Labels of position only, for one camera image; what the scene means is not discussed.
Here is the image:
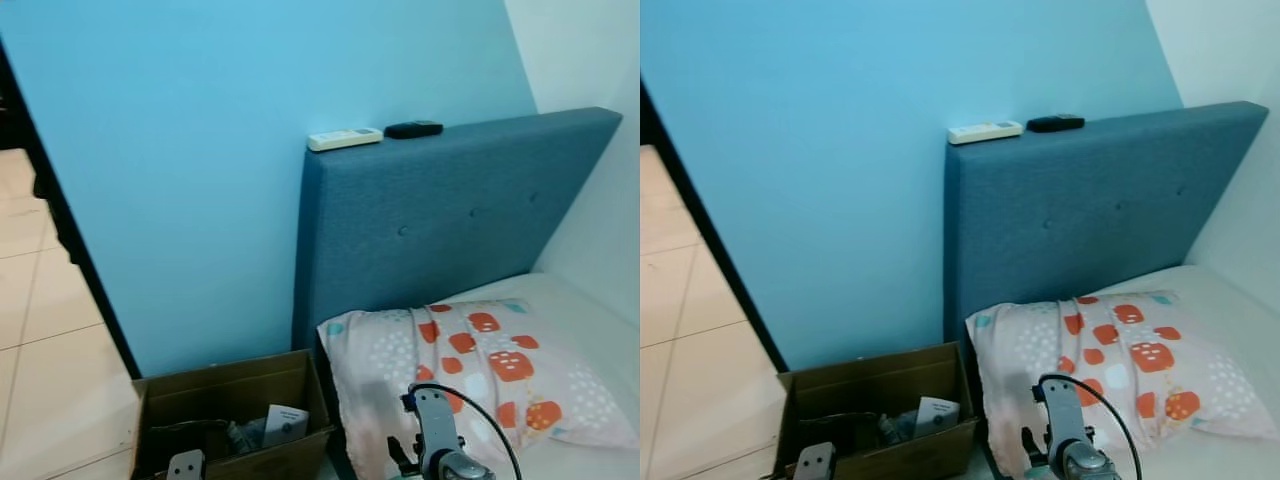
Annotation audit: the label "beige sheeted mattress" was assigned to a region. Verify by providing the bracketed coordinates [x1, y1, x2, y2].
[1090, 264, 1280, 480]
[440, 272, 641, 480]

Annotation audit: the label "white printed paper leaflet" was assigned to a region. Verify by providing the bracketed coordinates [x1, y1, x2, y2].
[914, 397, 962, 440]
[262, 404, 310, 448]

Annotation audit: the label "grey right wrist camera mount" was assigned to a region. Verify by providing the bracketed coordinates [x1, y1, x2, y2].
[404, 385, 463, 471]
[1034, 378, 1093, 463]

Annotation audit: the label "pink pillow orange patches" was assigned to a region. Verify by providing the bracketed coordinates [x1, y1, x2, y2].
[318, 298, 639, 480]
[965, 290, 1280, 479]

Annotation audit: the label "white remote control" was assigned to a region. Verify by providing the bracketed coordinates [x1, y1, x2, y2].
[947, 120, 1024, 146]
[307, 128, 384, 153]

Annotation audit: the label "black door frame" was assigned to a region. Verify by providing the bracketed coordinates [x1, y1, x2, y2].
[0, 40, 142, 381]
[640, 85, 789, 374]

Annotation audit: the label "brown cardboard box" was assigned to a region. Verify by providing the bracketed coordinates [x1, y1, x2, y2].
[130, 350, 337, 480]
[775, 342, 980, 480]

